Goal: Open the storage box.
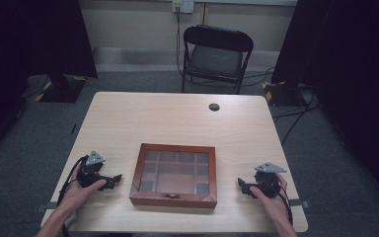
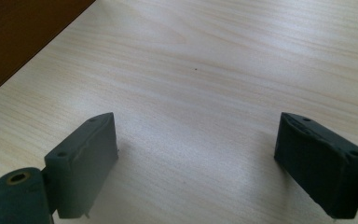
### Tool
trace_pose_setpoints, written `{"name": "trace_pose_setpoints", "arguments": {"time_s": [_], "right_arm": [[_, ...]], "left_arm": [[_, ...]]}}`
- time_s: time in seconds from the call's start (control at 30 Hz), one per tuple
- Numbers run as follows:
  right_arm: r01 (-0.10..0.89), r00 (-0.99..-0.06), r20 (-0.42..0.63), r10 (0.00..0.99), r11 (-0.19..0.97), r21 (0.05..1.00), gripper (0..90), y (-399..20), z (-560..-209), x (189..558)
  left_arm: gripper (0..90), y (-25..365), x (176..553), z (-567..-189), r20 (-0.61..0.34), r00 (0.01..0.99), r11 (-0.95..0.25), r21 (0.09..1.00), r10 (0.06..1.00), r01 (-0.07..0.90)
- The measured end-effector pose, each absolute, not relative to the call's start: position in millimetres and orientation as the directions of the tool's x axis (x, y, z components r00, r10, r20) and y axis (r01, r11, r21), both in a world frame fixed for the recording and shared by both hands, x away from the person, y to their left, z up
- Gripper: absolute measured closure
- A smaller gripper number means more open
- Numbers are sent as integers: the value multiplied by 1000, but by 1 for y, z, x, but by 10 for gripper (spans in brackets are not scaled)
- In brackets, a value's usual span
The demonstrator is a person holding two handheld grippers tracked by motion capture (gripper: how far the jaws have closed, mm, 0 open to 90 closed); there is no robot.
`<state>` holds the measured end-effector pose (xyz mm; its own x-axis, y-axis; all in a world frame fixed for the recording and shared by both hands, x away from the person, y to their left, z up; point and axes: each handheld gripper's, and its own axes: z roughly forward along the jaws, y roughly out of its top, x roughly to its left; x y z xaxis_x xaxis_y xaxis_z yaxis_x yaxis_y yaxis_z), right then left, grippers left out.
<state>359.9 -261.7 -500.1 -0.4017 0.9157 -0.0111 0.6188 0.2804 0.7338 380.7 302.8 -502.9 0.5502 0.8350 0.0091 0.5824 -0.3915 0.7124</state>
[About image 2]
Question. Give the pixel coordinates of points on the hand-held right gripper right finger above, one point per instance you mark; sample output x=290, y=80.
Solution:
x=320, y=165

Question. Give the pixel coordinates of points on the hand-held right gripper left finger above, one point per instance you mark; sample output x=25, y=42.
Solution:
x=80, y=165

